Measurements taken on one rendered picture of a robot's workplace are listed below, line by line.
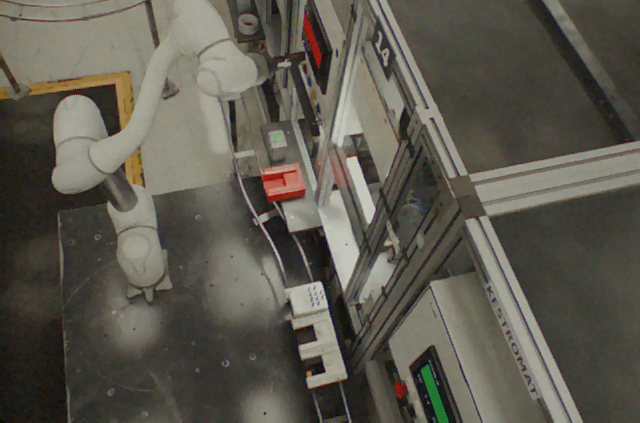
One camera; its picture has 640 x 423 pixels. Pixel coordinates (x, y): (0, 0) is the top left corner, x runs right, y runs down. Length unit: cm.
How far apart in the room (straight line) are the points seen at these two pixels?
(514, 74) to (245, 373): 151
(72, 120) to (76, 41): 246
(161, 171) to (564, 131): 261
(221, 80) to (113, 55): 271
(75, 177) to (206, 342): 91
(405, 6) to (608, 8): 53
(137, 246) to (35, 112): 188
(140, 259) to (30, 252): 129
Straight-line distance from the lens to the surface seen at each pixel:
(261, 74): 153
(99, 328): 239
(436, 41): 133
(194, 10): 149
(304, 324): 211
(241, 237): 245
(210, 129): 359
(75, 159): 172
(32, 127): 382
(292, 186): 224
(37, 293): 327
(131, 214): 224
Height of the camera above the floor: 290
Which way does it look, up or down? 59 degrees down
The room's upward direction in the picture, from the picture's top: 10 degrees clockwise
